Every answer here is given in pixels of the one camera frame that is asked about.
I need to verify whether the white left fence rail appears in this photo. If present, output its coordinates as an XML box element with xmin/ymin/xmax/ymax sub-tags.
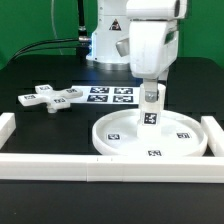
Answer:
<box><xmin>0</xmin><ymin>113</ymin><xmax>16</xmax><ymax>149</ymax></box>

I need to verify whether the sheet of fiducial markers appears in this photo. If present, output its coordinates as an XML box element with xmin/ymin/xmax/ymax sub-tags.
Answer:
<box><xmin>70</xmin><ymin>86</ymin><xmax>140</xmax><ymax>105</ymax></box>

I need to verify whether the white right fence rail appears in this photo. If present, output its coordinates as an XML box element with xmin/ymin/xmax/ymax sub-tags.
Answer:
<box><xmin>201</xmin><ymin>116</ymin><xmax>224</xmax><ymax>157</ymax></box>

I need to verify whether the black cable bundle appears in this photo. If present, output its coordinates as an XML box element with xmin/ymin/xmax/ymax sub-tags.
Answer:
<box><xmin>9</xmin><ymin>0</ymin><xmax>93</xmax><ymax>63</ymax></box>

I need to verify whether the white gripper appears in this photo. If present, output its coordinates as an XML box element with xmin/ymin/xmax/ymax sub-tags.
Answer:
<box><xmin>116</xmin><ymin>20</ymin><xmax>179</xmax><ymax>102</ymax></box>

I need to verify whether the white round table top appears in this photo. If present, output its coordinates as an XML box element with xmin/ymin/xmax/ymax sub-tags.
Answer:
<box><xmin>92</xmin><ymin>109</ymin><xmax>208</xmax><ymax>157</ymax></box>

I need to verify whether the white cross-shaped table base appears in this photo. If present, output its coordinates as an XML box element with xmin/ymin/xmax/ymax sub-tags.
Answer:
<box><xmin>18</xmin><ymin>84</ymin><xmax>83</xmax><ymax>113</ymax></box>

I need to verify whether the white front fence rail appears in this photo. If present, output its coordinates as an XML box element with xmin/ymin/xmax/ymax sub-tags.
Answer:
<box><xmin>0</xmin><ymin>153</ymin><xmax>224</xmax><ymax>183</ymax></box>

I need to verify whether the white fence rail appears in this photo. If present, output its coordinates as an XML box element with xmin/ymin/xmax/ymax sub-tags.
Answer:
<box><xmin>0</xmin><ymin>113</ymin><xmax>16</xmax><ymax>149</ymax></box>
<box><xmin>201</xmin><ymin>116</ymin><xmax>224</xmax><ymax>157</ymax></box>
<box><xmin>0</xmin><ymin>153</ymin><xmax>224</xmax><ymax>183</ymax></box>

